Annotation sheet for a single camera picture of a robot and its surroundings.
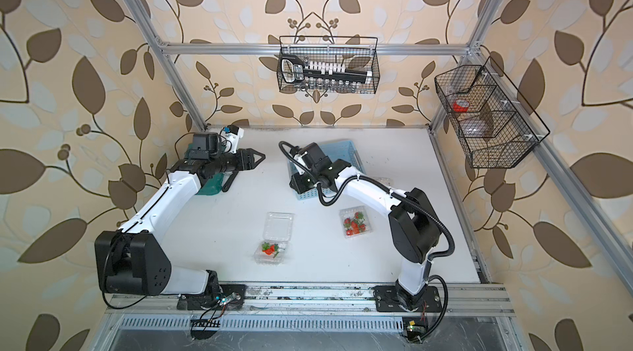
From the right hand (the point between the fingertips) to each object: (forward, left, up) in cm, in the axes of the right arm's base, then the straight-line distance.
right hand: (293, 184), depth 85 cm
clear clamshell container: (-6, -20, -12) cm, 24 cm away
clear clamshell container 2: (-13, +7, -12) cm, 19 cm away
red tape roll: (+16, -58, +19) cm, 63 cm away
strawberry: (-18, +9, -11) cm, 23 cm away
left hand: (+7, +13, +9) cm, 17 cm away
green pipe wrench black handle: (+10, +29, -12) cm, 33 cm away
